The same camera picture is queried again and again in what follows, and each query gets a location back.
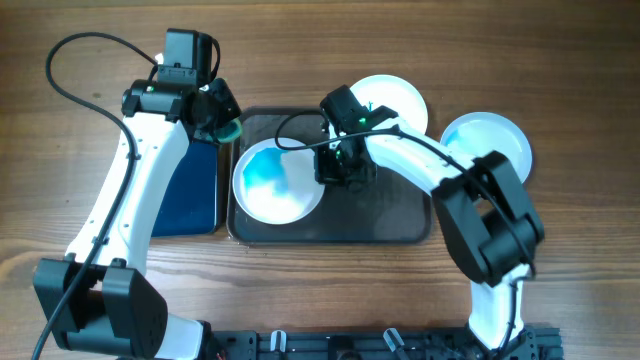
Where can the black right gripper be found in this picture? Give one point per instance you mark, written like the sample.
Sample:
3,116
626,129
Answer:
326,174

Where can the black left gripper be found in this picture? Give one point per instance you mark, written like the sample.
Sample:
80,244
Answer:
230,106

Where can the green yellow sponge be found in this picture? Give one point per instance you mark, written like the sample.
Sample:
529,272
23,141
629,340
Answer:
229,132

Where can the white plate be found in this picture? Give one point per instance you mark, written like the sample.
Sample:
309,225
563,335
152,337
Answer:
479,133
397,94
274,181

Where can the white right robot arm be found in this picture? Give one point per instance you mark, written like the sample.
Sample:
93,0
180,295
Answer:
490,227

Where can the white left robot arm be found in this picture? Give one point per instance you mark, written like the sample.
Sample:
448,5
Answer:
96,298

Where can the dark brown serving tray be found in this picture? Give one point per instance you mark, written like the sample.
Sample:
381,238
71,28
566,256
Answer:
389,211

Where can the black tub of blue water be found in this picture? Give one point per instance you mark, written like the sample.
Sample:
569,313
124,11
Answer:
191,202

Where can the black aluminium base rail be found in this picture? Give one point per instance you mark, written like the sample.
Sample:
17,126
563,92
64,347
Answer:
532,343

